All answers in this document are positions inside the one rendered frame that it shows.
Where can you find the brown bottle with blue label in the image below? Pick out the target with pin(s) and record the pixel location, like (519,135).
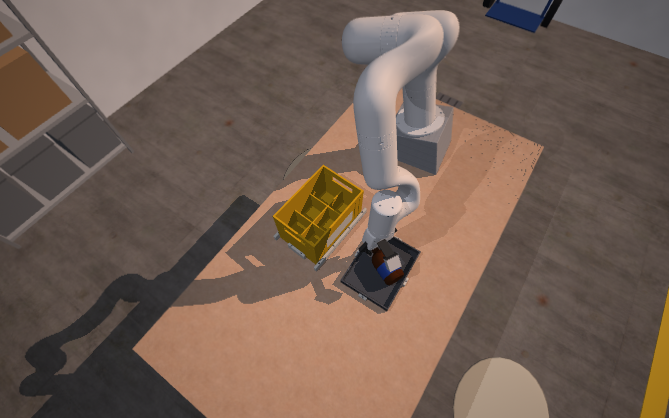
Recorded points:
(378,262)

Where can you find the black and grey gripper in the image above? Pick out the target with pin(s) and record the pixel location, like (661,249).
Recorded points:
(370,242)

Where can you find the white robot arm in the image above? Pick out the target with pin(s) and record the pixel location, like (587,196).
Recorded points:
(411,67)

